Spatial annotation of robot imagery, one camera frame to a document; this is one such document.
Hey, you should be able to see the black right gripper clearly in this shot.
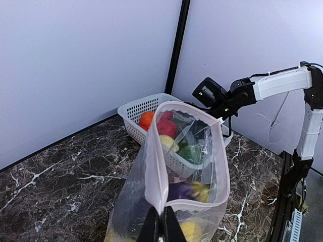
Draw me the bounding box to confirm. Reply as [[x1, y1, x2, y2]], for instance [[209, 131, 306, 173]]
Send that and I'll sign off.
[[208, 101, 239, 120]]

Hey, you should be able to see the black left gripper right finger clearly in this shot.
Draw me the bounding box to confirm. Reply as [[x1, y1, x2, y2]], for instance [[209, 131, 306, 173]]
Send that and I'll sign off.
[[161, 206, 186, 242]]

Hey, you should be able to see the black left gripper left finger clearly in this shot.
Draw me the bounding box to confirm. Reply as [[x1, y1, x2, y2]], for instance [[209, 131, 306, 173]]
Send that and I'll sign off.
[[137, 207, 159, 242]]

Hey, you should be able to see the yellow toy lemon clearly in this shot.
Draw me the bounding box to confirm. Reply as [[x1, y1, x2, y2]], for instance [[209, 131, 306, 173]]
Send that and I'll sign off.
[[180, 221, 203, 242]]

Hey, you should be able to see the dark purple toy eggplant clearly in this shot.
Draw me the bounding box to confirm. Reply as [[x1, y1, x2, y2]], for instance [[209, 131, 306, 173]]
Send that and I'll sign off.
[[118, 180, 199, 238]]

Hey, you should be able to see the yellow toy pear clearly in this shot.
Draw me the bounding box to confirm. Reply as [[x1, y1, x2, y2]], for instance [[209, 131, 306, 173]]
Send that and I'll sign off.
[[190, 181, 210, 203]]

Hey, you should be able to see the light green toy fruit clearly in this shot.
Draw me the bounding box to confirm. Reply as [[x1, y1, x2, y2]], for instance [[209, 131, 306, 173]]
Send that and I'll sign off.
[[177, 145, 203, 165]]

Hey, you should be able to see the cream toy apple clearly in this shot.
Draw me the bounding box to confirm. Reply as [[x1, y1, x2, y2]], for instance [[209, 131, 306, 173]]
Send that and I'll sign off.
[[159, 135, 174, 149]]

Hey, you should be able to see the clear zip top bag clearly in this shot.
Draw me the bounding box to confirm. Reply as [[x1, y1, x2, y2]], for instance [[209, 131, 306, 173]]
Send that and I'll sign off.
[[104, 102, 230, 241]]

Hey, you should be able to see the pink red toy fruit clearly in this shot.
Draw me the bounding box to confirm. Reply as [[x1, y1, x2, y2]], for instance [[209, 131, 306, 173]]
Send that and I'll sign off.
[[161, 111, 174, 121]]

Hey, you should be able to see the red toy apple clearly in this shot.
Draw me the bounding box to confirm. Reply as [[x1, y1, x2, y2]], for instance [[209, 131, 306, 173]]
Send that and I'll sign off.
[[157, 120, 177, 139]]

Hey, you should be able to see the orange toy fruit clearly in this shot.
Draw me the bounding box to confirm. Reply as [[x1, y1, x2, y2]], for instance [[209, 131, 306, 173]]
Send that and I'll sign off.
[[138, 111, 154, 131]]

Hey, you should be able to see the white plastic basket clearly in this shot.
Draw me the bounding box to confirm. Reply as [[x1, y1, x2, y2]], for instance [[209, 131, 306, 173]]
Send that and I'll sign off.
[[118, 93, 233, 181]]

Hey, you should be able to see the black enclosure frame post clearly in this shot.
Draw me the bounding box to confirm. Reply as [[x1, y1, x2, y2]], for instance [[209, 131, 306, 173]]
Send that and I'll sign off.
[[164, 0, 191, 95]]

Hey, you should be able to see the white slotted cable duct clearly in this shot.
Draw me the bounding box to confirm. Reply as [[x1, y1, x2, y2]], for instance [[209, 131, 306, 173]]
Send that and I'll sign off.
[[282, 209, 302, 242]]

